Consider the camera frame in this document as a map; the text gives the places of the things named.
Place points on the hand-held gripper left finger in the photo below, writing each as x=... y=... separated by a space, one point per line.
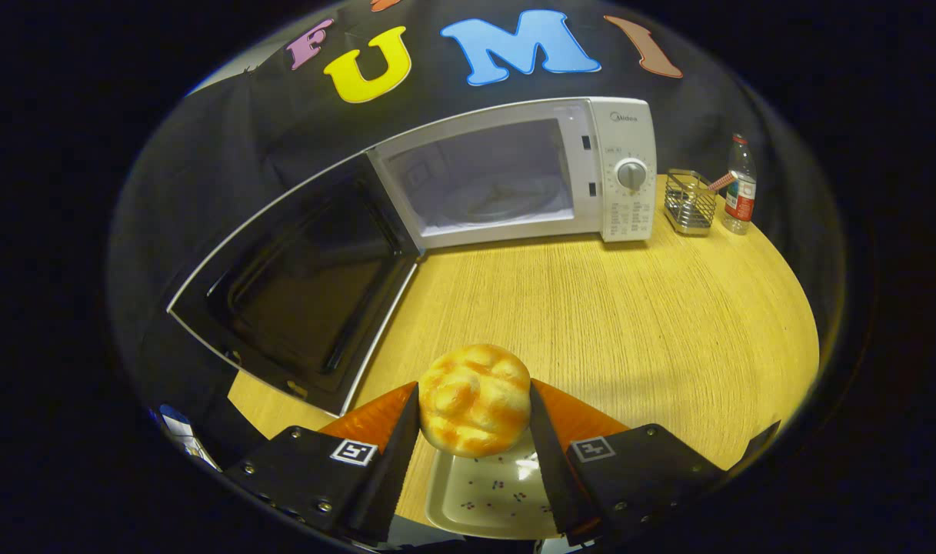
x=394 y=477

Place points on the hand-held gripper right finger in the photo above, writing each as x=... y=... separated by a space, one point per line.
x=552 y=469

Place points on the golden bread bun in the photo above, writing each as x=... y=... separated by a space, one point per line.
x=475 y=400

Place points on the white microwave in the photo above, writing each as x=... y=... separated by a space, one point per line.
x=629 y=223

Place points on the white rectangular plate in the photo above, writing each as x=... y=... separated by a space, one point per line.
x=483 y=492

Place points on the clear plastic bottle red label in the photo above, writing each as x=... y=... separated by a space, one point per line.
x=739 y=200

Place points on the red striped straw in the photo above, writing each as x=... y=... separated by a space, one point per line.
x=721 y=181

